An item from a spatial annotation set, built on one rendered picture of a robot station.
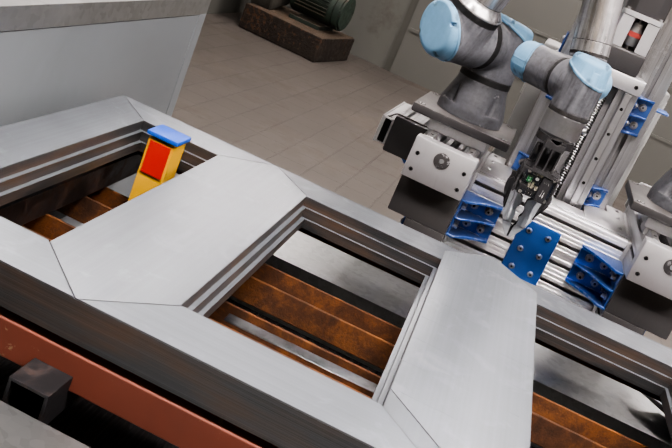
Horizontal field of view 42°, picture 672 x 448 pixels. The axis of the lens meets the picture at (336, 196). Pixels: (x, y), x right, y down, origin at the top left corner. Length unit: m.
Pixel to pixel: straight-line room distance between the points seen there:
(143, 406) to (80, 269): 0.18
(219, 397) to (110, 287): 0.19
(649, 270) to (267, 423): 1.04
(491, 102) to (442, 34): 0.21
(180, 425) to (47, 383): 0.15
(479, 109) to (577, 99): 0.35
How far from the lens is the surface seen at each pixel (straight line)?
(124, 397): 1.03
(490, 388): 1.19
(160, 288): 1.08
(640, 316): 1.89
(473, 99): 1.90
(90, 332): 1.02
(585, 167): 2.03
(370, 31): 8.84
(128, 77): 1.83
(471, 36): 1.79
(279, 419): 0.97
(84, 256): 1.10
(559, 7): 8.57
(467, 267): 1.57
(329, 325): 1.52
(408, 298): 1.83
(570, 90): 1.60
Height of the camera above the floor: 1.37
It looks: 18 degrees down
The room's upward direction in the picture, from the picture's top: 23 degrees clockwise
